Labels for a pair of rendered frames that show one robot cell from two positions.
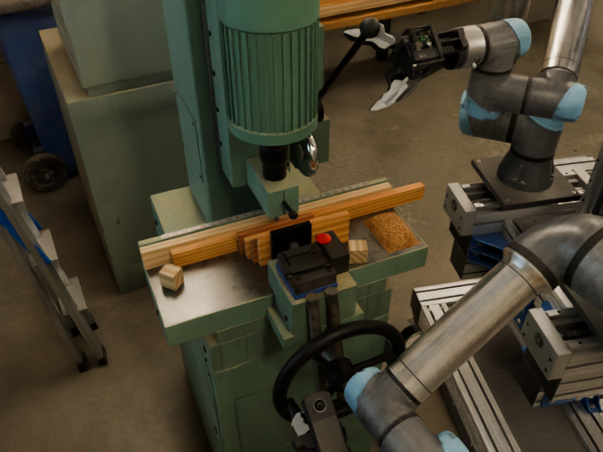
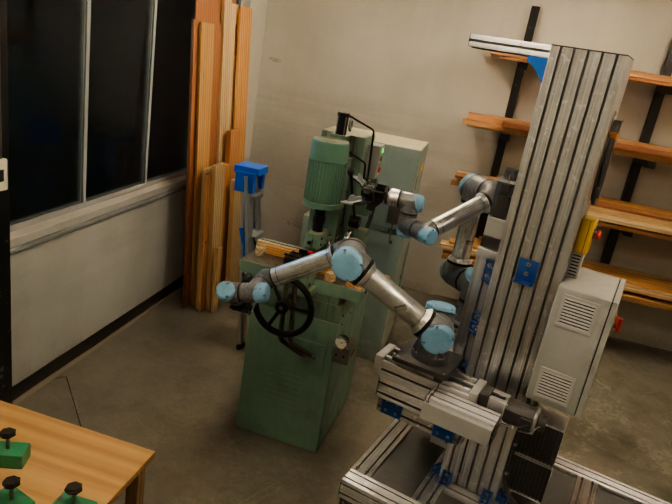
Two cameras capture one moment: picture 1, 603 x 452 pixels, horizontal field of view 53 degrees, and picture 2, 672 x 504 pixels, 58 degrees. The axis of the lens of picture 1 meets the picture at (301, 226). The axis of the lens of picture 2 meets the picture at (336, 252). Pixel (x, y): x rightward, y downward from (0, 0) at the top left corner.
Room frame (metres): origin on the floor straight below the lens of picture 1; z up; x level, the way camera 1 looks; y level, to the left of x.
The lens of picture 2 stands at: (-1.08, -1.69, 1.91)
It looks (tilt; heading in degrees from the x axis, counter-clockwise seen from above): 19 degrees down; 37
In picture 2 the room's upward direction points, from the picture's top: 10 degrees clockwise
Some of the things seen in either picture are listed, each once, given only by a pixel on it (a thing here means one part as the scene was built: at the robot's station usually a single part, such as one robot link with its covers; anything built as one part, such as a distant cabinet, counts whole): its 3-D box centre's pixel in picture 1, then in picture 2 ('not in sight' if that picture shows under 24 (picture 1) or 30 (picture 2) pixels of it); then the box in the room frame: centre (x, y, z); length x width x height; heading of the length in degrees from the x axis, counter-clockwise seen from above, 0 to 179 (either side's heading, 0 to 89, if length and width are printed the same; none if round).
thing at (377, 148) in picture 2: not in sight; (374, 160); (1.39, 0.05, 1.40); 0.10 x 0.06 x 0.16; 23
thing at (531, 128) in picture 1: (537, 124); (474, 284); (1.39, -0.62, 0.98); 0.13 x 0.12 x 0.14; 68
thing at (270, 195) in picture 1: (273, 186); (317, 238); (1.06, 0.06, 1.03); 0.14 x 0.07 x 0.09; 23
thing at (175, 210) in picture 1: (261, 250); (315, 284); (1.15, 0.10, 0.76); 0.57 x 0.45 x 0.09; 23
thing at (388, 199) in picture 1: (305, 221); (326, 264); (1.07, -0.01, 0.92); 0.62 x 0.02 x 0.04; 113
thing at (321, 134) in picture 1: (308, 137); (357, 239); (1.27, -0.02, 1.02); 0.09 x 0.07 x 0.12; 113
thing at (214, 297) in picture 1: (295, 276); (303, 277); (0.94, 0.01, 0.87); 0.61 x 0.30 x 0.06; 113
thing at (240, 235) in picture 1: (276, 233); not in sight; (1.02, 0.06, 0.93); 0.18 x 0.02 x 0.06; 113
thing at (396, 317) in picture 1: (394, 336); (344, 350); (1.01, -0.24, 0.58); 0.12 x 0.08 x 0.08; 23
